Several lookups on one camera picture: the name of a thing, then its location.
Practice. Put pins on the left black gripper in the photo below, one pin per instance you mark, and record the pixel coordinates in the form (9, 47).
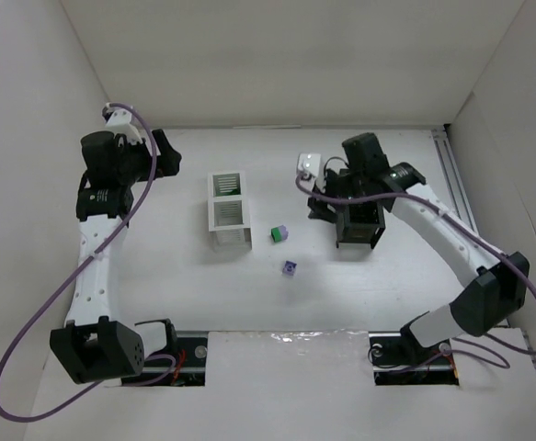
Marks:
(155, 153)

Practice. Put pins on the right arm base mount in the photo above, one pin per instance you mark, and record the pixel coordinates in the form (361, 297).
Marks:
(395, 363)

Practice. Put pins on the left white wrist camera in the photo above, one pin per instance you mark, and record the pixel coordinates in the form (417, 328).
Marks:
(119, 120)

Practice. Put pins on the white two-cell container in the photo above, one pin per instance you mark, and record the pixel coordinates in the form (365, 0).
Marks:
(229, 223)

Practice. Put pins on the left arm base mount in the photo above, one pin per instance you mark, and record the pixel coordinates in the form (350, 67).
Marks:
(182, 367)

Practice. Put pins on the purple lego square brick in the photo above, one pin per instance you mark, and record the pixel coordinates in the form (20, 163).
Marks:
(289, 268)

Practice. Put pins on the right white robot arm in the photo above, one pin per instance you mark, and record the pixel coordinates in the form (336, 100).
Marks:
(494, 284)

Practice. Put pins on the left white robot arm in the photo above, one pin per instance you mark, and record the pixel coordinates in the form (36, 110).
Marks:
(94, 343)

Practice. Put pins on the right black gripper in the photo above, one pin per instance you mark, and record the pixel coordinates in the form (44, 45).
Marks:
(327, 197)

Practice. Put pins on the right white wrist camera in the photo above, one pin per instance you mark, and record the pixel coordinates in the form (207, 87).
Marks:
(311, 167)

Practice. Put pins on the aluminium rail right side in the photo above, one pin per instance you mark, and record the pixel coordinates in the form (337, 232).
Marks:
(458, 197)

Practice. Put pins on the white foam front board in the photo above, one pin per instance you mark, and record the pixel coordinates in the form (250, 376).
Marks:
(305, 386)

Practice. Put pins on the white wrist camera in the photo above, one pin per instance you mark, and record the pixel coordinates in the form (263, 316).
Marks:
(119, 120)
(311, 167)

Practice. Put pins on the green lego cube top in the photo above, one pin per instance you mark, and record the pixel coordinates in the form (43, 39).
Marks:
(233, 191)

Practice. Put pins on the black two-cell container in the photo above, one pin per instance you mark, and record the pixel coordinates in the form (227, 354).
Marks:
(360, 224)

